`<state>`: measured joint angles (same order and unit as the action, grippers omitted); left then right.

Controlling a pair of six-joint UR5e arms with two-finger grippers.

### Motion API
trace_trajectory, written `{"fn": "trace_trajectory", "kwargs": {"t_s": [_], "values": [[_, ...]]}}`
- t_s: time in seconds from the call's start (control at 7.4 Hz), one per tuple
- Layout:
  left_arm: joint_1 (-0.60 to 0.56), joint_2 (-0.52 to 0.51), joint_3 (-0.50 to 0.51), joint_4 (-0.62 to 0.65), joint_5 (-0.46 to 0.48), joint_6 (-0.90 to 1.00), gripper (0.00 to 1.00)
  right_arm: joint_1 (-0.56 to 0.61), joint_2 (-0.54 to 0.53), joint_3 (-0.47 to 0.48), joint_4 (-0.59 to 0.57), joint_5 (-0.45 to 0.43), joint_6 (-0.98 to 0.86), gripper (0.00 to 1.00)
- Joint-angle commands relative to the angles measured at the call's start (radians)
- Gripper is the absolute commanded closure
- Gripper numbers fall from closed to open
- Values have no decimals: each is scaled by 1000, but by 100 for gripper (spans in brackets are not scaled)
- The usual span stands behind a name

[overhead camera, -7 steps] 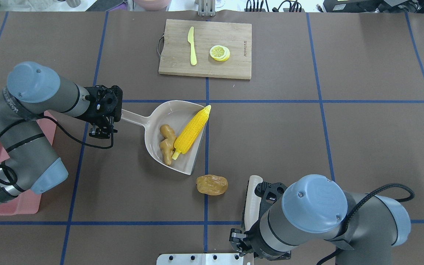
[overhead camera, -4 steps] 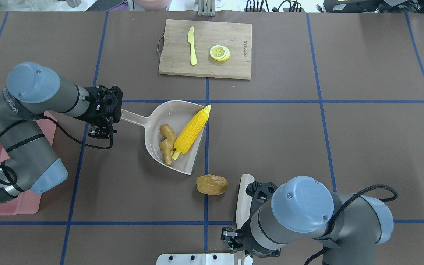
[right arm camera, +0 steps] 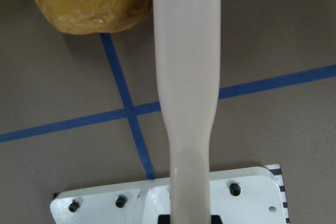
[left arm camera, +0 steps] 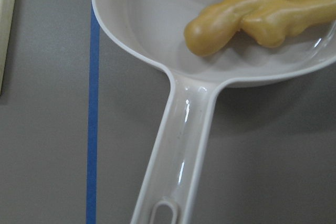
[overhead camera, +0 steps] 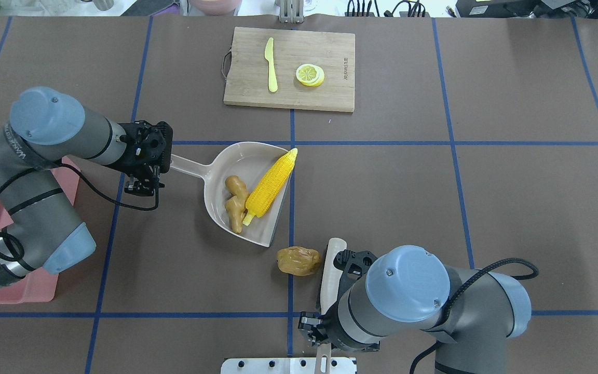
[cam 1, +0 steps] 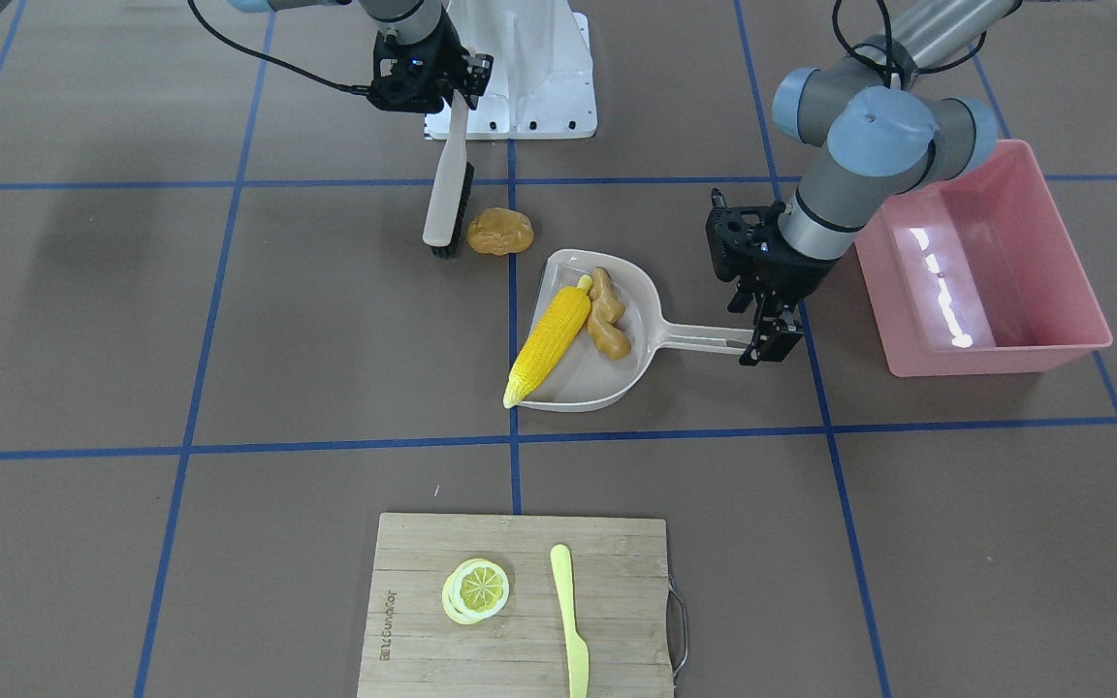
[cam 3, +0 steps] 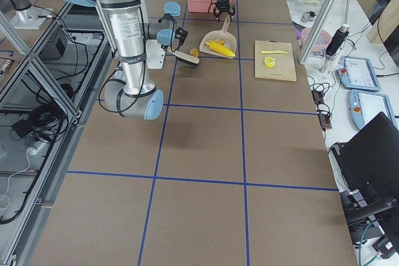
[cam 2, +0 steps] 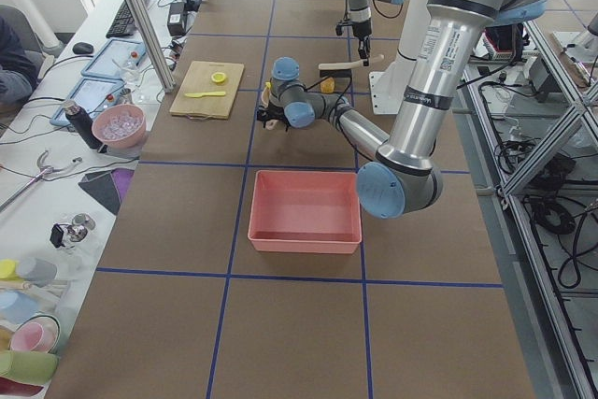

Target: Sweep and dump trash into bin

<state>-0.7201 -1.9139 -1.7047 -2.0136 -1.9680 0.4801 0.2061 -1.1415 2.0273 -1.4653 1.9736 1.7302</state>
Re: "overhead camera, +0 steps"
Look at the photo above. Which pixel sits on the pink bowl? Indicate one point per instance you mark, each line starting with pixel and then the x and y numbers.
pixel 216 7

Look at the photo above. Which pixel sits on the aluminium frame post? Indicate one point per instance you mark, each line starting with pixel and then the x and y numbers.
pixel 291 11

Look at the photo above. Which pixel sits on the bamboo cutting board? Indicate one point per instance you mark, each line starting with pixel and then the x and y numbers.
pixel 335 53

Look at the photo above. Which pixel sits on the brown toy potato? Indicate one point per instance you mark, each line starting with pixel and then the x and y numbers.
pixel 298 261

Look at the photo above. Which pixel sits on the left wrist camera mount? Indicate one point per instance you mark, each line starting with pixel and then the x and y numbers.
pixel 143 187

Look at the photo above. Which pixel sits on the yellow lemon slices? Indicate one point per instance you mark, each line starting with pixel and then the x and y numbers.
pixel 310 75

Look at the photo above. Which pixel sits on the yellow toy corn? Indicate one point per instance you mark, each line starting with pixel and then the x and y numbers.
pixel 265 192

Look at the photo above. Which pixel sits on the pink plastic bin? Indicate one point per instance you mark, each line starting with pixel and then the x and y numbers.
pixel 38 286

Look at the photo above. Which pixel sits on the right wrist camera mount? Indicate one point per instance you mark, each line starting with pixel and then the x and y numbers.
pixel 353 264

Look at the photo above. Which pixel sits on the beige hand brush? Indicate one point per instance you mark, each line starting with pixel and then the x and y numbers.
pixel 331 276

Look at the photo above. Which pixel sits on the beige dustpan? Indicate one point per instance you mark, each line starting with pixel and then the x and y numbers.
pixel 249 161

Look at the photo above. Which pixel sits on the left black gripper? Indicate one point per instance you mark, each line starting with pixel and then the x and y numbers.
pixel 132 165

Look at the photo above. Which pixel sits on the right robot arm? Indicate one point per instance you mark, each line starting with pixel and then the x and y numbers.
pixel 471 314

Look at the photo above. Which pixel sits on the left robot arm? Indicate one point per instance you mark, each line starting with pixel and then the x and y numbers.
pixel 39 228

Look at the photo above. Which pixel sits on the tan toy ginger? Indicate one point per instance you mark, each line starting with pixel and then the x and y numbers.
pixel 235 206

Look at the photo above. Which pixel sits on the yellow plastic knife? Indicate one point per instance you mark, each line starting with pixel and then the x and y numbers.
pixel 269 56

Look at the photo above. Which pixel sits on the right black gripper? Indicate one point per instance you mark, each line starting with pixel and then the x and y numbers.
pixel 311 325

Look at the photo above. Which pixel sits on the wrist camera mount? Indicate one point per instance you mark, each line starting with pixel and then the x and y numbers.
pixel 143 187
pixel 353 264

